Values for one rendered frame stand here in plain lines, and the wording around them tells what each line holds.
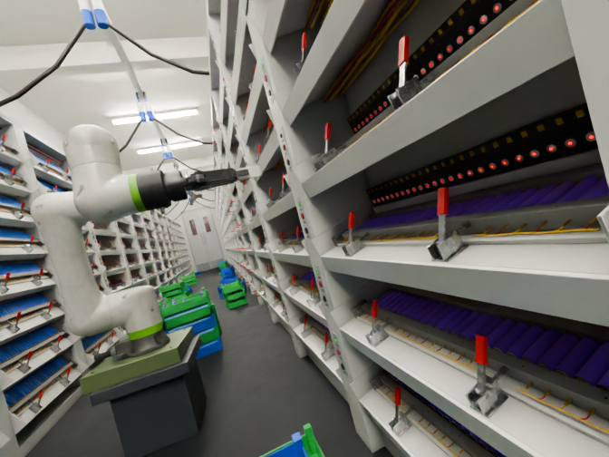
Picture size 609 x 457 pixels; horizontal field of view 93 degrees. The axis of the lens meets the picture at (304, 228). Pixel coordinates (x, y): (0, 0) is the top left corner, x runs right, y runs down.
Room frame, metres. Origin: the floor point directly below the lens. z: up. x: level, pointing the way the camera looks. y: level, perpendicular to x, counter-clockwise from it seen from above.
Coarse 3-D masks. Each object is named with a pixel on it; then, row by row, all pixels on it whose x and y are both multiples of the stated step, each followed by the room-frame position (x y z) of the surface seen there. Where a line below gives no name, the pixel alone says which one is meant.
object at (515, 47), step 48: (480, 0) 0.40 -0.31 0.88; (528, 0) 0.26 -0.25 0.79; (432, 48) 0.49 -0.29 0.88; (480, 48) 0.25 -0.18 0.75; (528, 48) 0.22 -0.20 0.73; (384, 96) 0.63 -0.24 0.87; (432, 96) 0.31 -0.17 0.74; (480, 96) 0.26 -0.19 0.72; (336, 144) 0.80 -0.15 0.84; (384, 144) 0.41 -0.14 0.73
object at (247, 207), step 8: (216, 88) 2.12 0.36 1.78; (216, 96) 2.11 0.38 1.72; (216, 104) 2.11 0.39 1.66; (224, 120) 2.11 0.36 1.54; (224, 128) 2.11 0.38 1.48; (224, 136) 2.11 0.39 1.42; (232, 144) 2.12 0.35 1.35; (232, 152) 2.11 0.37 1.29; (232, 160) 2.11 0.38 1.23; (240, 184) 2.11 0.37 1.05; (240, 200) 2.14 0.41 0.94; (248, 200) 2.12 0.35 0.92; (248, 208) 2.12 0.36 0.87; (248, 216) 2.11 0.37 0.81; (256, 232) 2.12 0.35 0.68; (256, 240) 2.12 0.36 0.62; (256, 256) 2.11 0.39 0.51; (256, 264) 2.19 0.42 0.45; (264, 264) 2.12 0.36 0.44; (272, 288) 2.12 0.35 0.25; (272, 312) 2.11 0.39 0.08; (272, 320) 2.17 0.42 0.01
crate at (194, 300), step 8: (192, 296) 2.01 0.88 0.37; (200, 296) 1.85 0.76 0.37; (208, 296) 1.87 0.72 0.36; (160, 304) 1.91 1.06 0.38; (168, 304) 1.94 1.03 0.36; (176, 304) 1.78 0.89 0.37; (184, 304) 1.80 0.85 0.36; (192, 304) 1.82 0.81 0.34; (200, 304) 1.84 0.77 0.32; (160, 312) 1.74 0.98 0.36; (168, 312) 1.76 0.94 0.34; (176, 312) 1.78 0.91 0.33
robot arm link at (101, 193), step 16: (80, 176) 0.63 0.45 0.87; (96, 176) 0.64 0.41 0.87; (112, 176) 0.66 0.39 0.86; (128, 176) 0.67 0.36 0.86; (80, 192) 0.63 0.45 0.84; (96, 192) 0.63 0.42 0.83; (112, 192) 0.64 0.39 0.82; (128, 192) 0.65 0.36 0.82; (80, 208) 0.63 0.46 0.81; (96, 208) 0.63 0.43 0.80; (112, 208) 0.65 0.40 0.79; (128, 208) 0.66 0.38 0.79; (144, 208) 0.68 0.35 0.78
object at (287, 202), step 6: (288, 180) 0.86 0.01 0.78; (276, 198) 1.46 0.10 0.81; (288, 198) 0.92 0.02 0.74; (258, 204) 1.43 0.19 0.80; (264, 204) 1.44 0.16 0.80; (276, 204) 1.09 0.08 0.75; (282, 204) 1.03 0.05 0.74; (288, 204) 0.96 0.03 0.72; (294, 204) 0.91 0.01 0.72; (264, 210) 1.44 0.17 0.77; (270, 210) 1.24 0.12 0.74; (276, 210) 1.14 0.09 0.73; (282, 210) 1.07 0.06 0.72; (264, 216) 1.42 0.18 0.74; (270, 216) 1.29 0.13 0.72
